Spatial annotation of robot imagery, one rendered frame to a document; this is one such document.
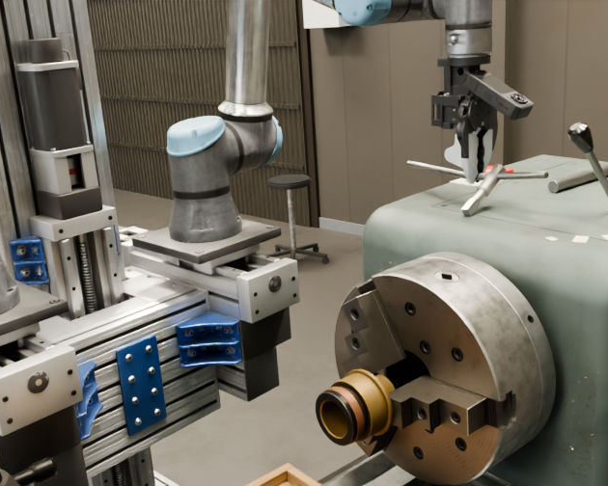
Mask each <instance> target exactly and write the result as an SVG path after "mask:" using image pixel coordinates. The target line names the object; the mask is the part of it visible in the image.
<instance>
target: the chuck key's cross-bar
mask: <svg viewBox="0 0 608 486"><path fill-rule="evenodd" d="M406 166H408V167H412V168H416V169H421V170H425V171H430V172H435V173H439V174H443V175H447V176H455V177H460V178H464V179H467V178H466V176H465V173H464V172H462V171H457V170H453V169H448V168H443V167H438V166H433V165H429V164H425V163H420V162H415V161H410V160H408V161H407V162H406ZM487 175H488V174H478V176H477V178H476V180H484V178H485V177H486V176H487ZM497 176H498V179H499V180H501V179H537V178H548V176H549V173H548V172H547V171H542V172H515V173H498V174H497Z"/></svg>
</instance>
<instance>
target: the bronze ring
mask: <svg viewBox="0 0 608 486"><path fill-rule="evenodd" d="M394 390H395V388H394V386H393V384H392V383H391V382H390V381H389V379H387V378H386V377H385V376H384V375H382V374H380V373H374V374H371V373H370V372H368V371H367V370H365V369H360V368H357V369H353V370H351V371H350V372H349V373H348V374H347V375H346V376H345V378H343V379H341V380H339V381H337V382H335V383H334V384H333V385H332V386H331V387H330V389H328V390H326V391H324V392H322V393H321V394H320V395H319V396H318V398H317V401H316V415H317V419H318V423H319V426H320V428H321V429H322V431H323V433H324V434H325V435H326V436H327V438H328V439H329V440H331V441H332V442H333V443H335V444H336V445H339V446H347V445H350V444H353V443H354V442H356V441H358V442H361V441H365V440H366V439H368V438H369V437H371V436H373V435H375V436H378V435H382V434H384V433H385V432H387V431H388V430H389V429H390V427H391V425H392V422H393V407H392V403H391V399H390V397H389V394H388V393H389V392H392V391H394Z"/></svg>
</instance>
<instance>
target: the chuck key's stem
mask: <svg viewBox="0 0 608 486"><path fill-rule="evenodd" d="M505 172H506V169H505V167H504V166H502V165H500V164H496V165H495V166H494V167H493V168H492V170H491V171H490V172H489V173H488V175H487V176H486V177H485V178H484V180H483V181H482V182H481V184H480V185H479V186H478V188H477V193H476V194H475V195H474V197H473V198H472V199H469V201H468V202H467V203H466V204H465V206H464V207H463V208H462V209H461V210H462V212H463V214H464V216H471V215H472V214H473V213H474V211H475V210H476V209H477V208H478V206H479V205H480V201H481V200H482V199H483V197H487V196H488V195H489V194H490V192H491V191H492V190H493V188H494V187H495V186H496V185H497V183H498V182H499V181H500V180H499V179H498V176H497V174H498V173H505Z"/></svg>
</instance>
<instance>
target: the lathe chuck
mask: <svg viewBox="0 0 608 486"><path fill-rule="evenodd" d="M440 271H447V272H451V273H454V274H456V275H457V276H458V278H459V281H458V282H456V283H446V282H443V281H440V280H438V279H437V278H436V277H435V276H434V275H435V274H436V273H437V272H440ZM370 281H373V282H374V285H375V287H376V289H377V291H378V293H379V296H380V298H381V300H382V302H383V304H384V307H385V309H386V310H387V312H388V315H389V317H390V319H391V321H392V323H393V326H394V328H395V330H396V332H397V334H398V337H399V339H400V341H401V344H402V347H403V349H405V350H407V351H410V352H411V353H409V354H406V357H407V358H405V359H403V360H401V361H399V362H397V363H395V364H392V365H390V366H388V367H386V368H384V369H381V370H379V371H378V372H376V373H380V374H382V375H384V376H385V377H386V378H387V379H389V381H390V382H391V383H392V384H393V386H395V381H397V380H399V379H402V381H404V380H406V381H407V382H408V383H409V382H411V381H413V380H415V379H417V378H419V377H421V376H423V375H429V374H430V375H431V377H433V378H436V379H438V380H441V381H444V382H447V383H449V384H452V385H455V386H457V387H460V388H463V389H466V390H468V391H470V392H474V393H477V394H480V395H483V396H485V397H488V398H491V399H493V400H496V401H503V400H505V399H506V393H510V394H511V419H510V420H509V424H508V425H507V426H506V425H503V424H502V425H500V426H499V427H496V426H494V425H492V424H487V425H485V426H484V427H482V428H481V429H479V430H477V431H476V432H474V433H473V434H471V435H469V436H465V435H463V434H461V433H458V432H456V431H455V430H452V429H450V428H448V427H445V426H443V425H441V424H440V425H439V426H438V427H435V428H434V429H432V430H427V429H426V428H424V427H421V426H419V425H417V424H415V423H411V424H410V425H408V426H406V427H405V428H403V429H401V428H399V427H398V429H397V431H396V433H395V435H394V437H393V439H392V441H391V442H390V444H389V445H388V447H387V449H386V451H385V453H384V454H385V455H386V456H387V457H388V458H389V459H390V460H391V461H392V462H394V463H395V464H396V465H397V466H399V467H400V468H401V469H403V470H404V471H406V472H408V473H410V474H412V475H413V476H415V477H417V478H419V479H422V480H424V481H426V482H429V483H432V484H437V485H444V486H456V485H461V484H465V483H468V482H470V481H472V480H474V479H476V478H477V477H479V476H480V475H482V474H483V473H485V472H486V471H488V470H489V469H491V468H492V467H493V466H495V465H496V464H497V463H499V462H501V461H502V460H504V459H505V458H507V457H508V456H510V455H511V454H513V453H514V452H515V451H517V450H518V449H519V448H521V447H522V446H523V445H524V444H525V443H526V441H527V440H528V439H529V437H530V436H531V434H532V432H533V431H534V428H535V426H536V424H537V421H538V418H539V411H540V404H541V379H540V372H539V363H538V359H537V355H536V352H535V349H534V346H533V344H532V342H531V340H530V337H529V335H528V333H527V331H526V329H525V327H524V325H523V324H522V322H521V320H520V318H519V317H518V315H517V314H516V312H515V311H514V309H513V308H512V306H511V305H510V304H509V302H508V301H507V300H506V299H505V297H504V296H503V295H502V294H501V293H500V292H499V291H498V290H497V289H496V288H495V287H494V286H493V285H492V284H491V283H489V282H488V281H487V280H486V279H484V278H483V277H482V276H480V275H479V274H477V273H476V272H474V271H473V270H471V269H469V268H467V267H465V266H463V265H461V264H459V263H456V262H454V261H450V260H447V259H443V258H437V257H424V258H418V259H414V260H411V261H408V262H406V263H404V264H401V265H399V266H396V267H393V268H391V269H388V270H385V271H383V272H380V273H378V274H375V275H373V276H372V278H371V279H369V280H367V281H365V282H363V283H358V284H356V285H355V286H354V287H353V288H352V289H351V290H350V291H349V293H348V294H347V296H346V297H345V299H344V300H343V302H342V304H344V303H346V302H348V301H350V300H352V299H353V298H355V297H358V296H360V295H361V293H360V291H359V289H358V287H360V286H362V285H364V284H366V283H368V282H370ZM351 334H354V333H353V331H352V328H351V326H350V324H349V322H348V319H347V317H346V315H345V311H344V309H343V307H342V306H341V307H340V310H339V313H338V317H337V321H336V328H335V357H336V364H337V369H338V373H339V377H340V380H341V379H343V378H345V376H346V375H347V373H346V371H345V367H344V365H343V362H344V361H346V360H348V359H350V358H352V356H351V354H350V352H349V349H348V347H347V345H346V342H345V337H347V336H349V335H351Z"/></svg>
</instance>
